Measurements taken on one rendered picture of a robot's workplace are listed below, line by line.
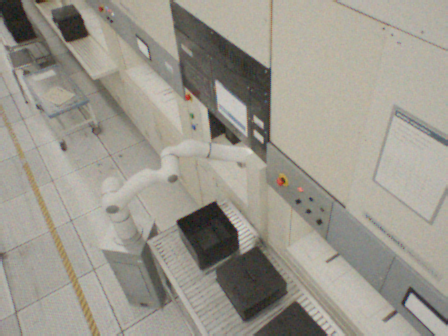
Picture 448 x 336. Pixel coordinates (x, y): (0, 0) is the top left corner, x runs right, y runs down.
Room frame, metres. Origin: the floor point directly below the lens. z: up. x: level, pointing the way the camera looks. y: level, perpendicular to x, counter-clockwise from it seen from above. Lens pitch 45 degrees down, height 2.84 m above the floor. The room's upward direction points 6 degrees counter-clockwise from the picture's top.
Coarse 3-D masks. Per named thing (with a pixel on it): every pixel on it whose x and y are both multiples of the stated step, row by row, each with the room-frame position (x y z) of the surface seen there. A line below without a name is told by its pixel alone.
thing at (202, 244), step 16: (208, 208) 1.56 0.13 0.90; (176, 224) 1.45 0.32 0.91; (192, 224) 1.51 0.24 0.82; (208, 224) 1.52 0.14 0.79; (224, 224) 1.50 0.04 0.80; (192, 240) 1.43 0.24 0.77; (208, 240) 1.42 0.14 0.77; (224, 240) 1.30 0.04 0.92; (192, 256) 1.30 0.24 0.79; (208, 256) 1.25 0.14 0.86; (224, 256) 1.30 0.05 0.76
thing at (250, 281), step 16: (240, 256) 1.23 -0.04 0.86; (256, 256) 1.22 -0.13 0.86; (224, 272) 1.14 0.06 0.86; (240, 272) 1.13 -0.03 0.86; (256, 272) 1.12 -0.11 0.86; (272, 272) 1.11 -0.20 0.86; (224, 288) 1.07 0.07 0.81; (240, 288) 1.03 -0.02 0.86; (256, 288) 1.02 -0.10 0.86; (272, 288) 1.02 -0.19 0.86; (240, 304) 0.95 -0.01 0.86; (256, 304) 0.94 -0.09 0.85
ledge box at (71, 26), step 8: (64, 8) 4.28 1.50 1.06; (72, 8) 4.27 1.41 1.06; (56, 16) 4.12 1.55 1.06; (64, 16) 4.10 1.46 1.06; (72, 16) 4.11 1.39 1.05; (80, 16) 4.15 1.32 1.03; (56, 24) 4.08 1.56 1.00; (64, 24) 4.07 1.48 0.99; (72, 24) 4.09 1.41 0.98; (80, 24) 4.13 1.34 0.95; (64, 32) 4.05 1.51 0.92; (72, 32) 4.09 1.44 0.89; (80, 32) 4.12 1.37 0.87; (64, 40) 4.08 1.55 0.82; (72, 40) 4.08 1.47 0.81
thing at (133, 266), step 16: (112, 224) 1.62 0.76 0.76; (144, 224) 1.60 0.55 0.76; (112, 240) 1.50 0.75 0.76; (144, 240) 1.47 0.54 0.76; (112, 256) 1.44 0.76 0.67; (128, 256) 1.41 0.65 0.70; (144, 256) 1.41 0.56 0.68; (128, 272) 1.42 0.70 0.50; (144, 272) 1.39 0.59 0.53; (128, 288) 1.43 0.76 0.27; (144, 288) 1.40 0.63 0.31; (160, 288) 1.45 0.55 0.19; (128, 304) 1.45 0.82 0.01; (144, 304) 1.43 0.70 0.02; (160, 304) 1.39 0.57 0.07
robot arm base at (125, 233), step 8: (120, 224) 1.49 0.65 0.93; (128, 224) 1.50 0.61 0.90; (136, 224) 1.60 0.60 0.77; (112, 232) 1.55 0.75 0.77; (120, 232) 1.49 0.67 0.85; (128, 232) 1.49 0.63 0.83; (136, 232) 1.53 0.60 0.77; (120, 240) 1.48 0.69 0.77; (128, 240) 1.48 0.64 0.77; (136, 240) 1.47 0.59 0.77
